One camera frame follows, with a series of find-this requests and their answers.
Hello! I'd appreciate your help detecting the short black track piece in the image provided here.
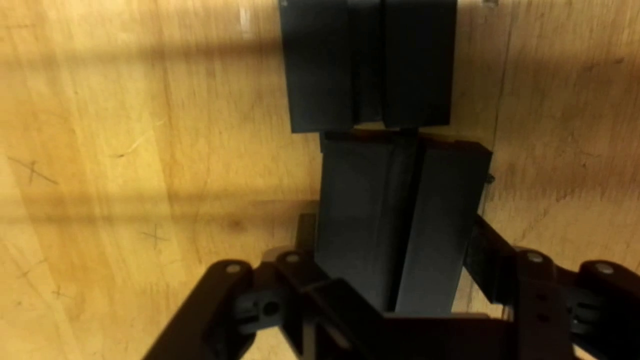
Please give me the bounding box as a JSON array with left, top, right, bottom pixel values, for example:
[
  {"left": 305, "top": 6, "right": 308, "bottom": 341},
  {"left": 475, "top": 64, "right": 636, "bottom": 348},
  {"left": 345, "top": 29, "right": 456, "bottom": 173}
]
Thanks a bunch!
[{"left": 312, "top": 129, "right": 496, "bottom": 316}]

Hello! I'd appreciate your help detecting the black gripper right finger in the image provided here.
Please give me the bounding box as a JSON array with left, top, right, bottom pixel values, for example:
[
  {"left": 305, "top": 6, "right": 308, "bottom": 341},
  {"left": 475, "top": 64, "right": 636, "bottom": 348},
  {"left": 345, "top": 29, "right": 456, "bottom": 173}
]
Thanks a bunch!
[{"left": 464, "top": 212, "right": 640, "bottom": 360}]

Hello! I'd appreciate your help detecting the long straight black track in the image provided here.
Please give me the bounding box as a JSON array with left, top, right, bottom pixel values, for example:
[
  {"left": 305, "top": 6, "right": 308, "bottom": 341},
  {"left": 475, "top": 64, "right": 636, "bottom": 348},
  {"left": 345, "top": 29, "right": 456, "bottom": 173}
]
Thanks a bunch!
[{"left": 277, "top": 0, "right": 461, "bottom": 134}]

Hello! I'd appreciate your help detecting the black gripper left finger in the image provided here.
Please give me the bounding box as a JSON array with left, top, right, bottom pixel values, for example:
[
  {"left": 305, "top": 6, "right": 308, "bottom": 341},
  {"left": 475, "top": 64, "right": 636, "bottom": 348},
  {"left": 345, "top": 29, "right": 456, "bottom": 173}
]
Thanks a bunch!
[{"left": 142, "top": 212, "right": 323, "bottom": 360}]

